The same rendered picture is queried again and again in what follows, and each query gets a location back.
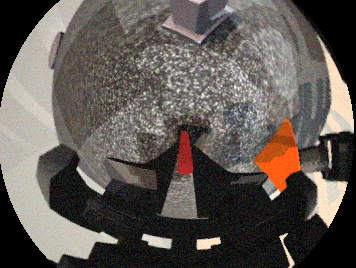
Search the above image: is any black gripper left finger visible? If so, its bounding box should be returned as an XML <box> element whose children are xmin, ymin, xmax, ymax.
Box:
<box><xmin>104</xmin><ymin>143</ymin><xmax>179</xmax><ymax>215</ymax></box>

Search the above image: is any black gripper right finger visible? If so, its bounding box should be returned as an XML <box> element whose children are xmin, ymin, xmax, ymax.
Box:
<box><xmin>190</xmin><ymin>146</ymin><xmax>270</xmax><ymax>218</ymax></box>

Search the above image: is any red peg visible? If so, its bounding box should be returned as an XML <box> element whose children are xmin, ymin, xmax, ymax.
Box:
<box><xmin>178</xmin><ymin>131</ymin><xmax>194</xmax><ymax>175</ymax></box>

